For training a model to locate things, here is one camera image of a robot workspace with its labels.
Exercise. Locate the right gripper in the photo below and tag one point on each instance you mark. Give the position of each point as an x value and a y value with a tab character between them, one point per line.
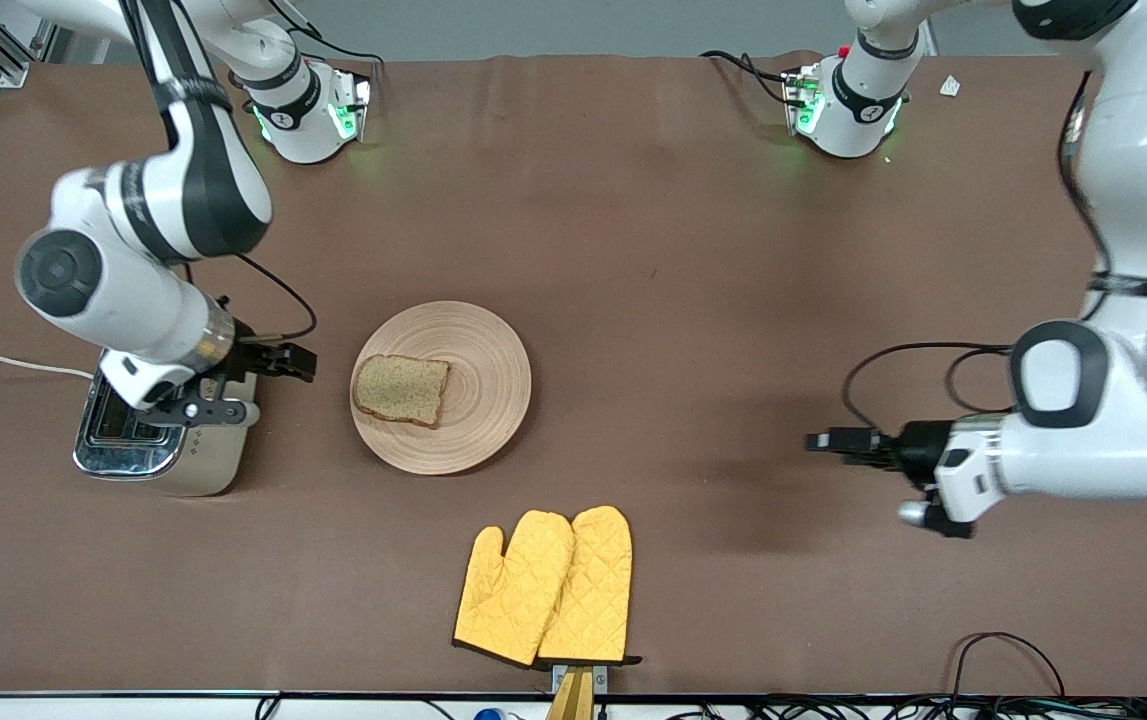
251	357

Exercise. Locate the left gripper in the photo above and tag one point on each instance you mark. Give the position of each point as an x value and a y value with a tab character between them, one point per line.
918	444

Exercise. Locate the brown bread slice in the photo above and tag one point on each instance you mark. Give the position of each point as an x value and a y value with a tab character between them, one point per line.
401	390

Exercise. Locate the round wooden plate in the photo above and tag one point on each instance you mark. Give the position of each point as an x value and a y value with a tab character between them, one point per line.
483	400

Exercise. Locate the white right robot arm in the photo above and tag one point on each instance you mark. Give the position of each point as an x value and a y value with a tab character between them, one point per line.
133	290

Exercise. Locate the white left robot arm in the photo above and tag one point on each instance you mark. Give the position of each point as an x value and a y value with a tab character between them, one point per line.
1133	150

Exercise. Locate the silver two-slot toaster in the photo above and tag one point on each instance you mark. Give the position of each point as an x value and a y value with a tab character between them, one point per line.
213	460

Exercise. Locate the yellow quilted oven mitt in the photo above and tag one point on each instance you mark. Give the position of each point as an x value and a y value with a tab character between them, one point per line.
593	590
513	590

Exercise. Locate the small white paper scrap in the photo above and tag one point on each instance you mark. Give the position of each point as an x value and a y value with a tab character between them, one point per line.
950	86

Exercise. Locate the wooden stick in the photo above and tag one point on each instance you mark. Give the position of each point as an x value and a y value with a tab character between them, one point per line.
573	700

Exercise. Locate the blue round object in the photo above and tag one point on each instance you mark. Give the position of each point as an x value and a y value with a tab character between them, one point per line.
489	714

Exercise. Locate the grey metal bracket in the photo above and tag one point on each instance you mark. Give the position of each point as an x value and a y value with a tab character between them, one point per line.
599	675

